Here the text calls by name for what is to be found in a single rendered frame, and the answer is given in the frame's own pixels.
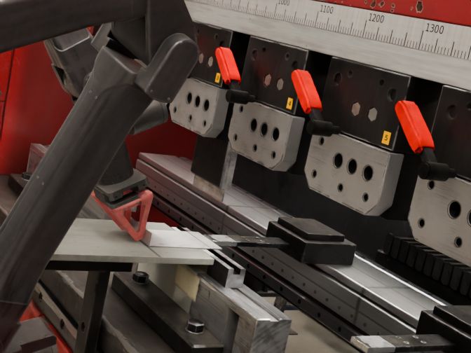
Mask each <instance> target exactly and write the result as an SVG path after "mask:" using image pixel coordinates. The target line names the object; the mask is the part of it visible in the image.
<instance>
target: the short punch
mask: <svg viewBox="0 0 471 353"><path fill-rule="evenodd" d="M237 156H238V154H237V153H236V152H234V151H232V150H231V146H230V143H229V141H222V140H219V139H217V138H211V137H203V136H201V135H199V134H198V136H197V140H196V147H195V151H194V154H193V161H192V165H191V172H192V173H194V174H195V175H194V179H193V185H194V186H196V187H198V188H199V189H201V190H203V191H205V192H206V193H208V194H210V195H211V196H213V197H214V198H216V199H218V200H220V201H221V202H223V199H224V193H225V190H229V189H230V188H231V183H232V179H233V173H234V169H235V165H236V160H237Z"/></svg>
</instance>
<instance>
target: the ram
mask: <svg viewBox="0 0 471 353"><path fill-rule="evenodd" d="M311 1H319V2H324V3H329V4H336V5H340V6H348V7H353V8H361V9H365V10H370V11H378V12H382V13H389V14H394V15H402V16H407V17H411V18H419V19H424V20H432V21H436V22H444V23H448V24H453V25H460V26H465V27H471V0H311ZM184 2H185V4H186V7H187V9H188V11H189V14H190V16H191V19H192V20H193V21H196V22H202V23H204V24H207V25H212V26H215V27H221V28H224V29H229V30H232V31H235V32H240V33H244V34H249V35H251V36H256V37H259V38H263V39H268V40H271V41H276V42H279V43H284V44H287V45H291V46H296V47H298V48H303V49H306V50H312V51H315V52H318V53H323V54H326V55H331V56H334V57H340V58H343V59H345V60H350V61H354V62H359V63H362V64H367V65H370V66H373V67H378V68H382V69H387V70H390V71H394V72H397V73H401V74H406V75H409V76H414V77H417V78H422V79H425V80H429V81H434V82H437V83H441V84H445V85H450V86H453V87H456V88H461V89H464V90H469V91H471V60H467V59H463V58H459V57H454V56H450V55H443V54H440V53H434V52H430V51H426V50H420V49H417V48H410V47H407V46H401V45H397V44H394V43H387V42H384V41H377V40H374V39H368V38H364V37H361V36H354V35H351V34H344V33H341V32H335V31H331V30H328V29H321V28H318V27H312V26H308V25H302V24H298V23H295V22H288V21H285V20H279V19H275V18H269V17H265V16H262V15H255V14H251V13H246V12H242V11H236V10H232V9H229V8H222V7H218V6H213V5H209V4H203V3H199V2H195V1H189V0H184Z"/></svg>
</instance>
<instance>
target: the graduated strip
mask: <svg viewBox="0 0 471 353"><path fill-rule="evenodd" d="M189 1H195V2H199V3H203V4H209V5H213V6H218V7H222V8H229V9H232V10H236V11H242V12H246V13H251V14H255V15H262V16H265V17H269V18H275V19H279V20H285V21H288V22H295V23H298V24H302V25H308V26H312V27H318V28H321V29H328V30H331V31H335V32H341V33H344V34H351V35H354V36H361V37H364V38H368V39H374V40H377V41H384V42H387V43H394V44H397V45H401V46H407V47H410V48H417V49H420V50H426V51H430V52H434V53H440V54H443V55H450V56H454V57H459V58H463V59H467V60H471V27H465V26H460V25H453V24H448V23H444V22H436V21H432V20H424V19H419V18H411V17H407V16H402V15H394V14H389V13H382V12H378V11H370V10H365V9H361V8H353V7H348V6H340V5H336V4H329V3H324V2H319V1H311V0H189Z"/></svg>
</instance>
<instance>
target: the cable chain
mask: <svg viewBox="0 0 471 353"><path fill-rule="evenodd" d="M383 252H384V253H385V254H388V255H391V256H392V257H393V258H396V259H399V261H400V262H402V263H407V265H408V266H410V267H413V268H415V269H416V270H417V271H420V272H424V274H425V275H427V276H429V277H432V278H433V279H434V280H437V281H438V282H442V283H443V285H447V286H450V287H451V288H452V289H453V290H456V291H459V292H460V293H461V294H463V295H465V296H469V297H470V298H471V267H470V266H468V265H466V264H464V263H461V262H460V261H457V260H455V259H453V258H451V257H449V256H447V255H445V254H443V253H441V252H439V251H437V250H435V249H433V248H431V247H429V246H426V245H424V244H422V243H420V242H418V241H416V240H415V239H414V236H413V235H409V236H408V237H394V235H393V234H392V233H388V234H387V235H386V238H385V243H384V246H383Z"/></svg>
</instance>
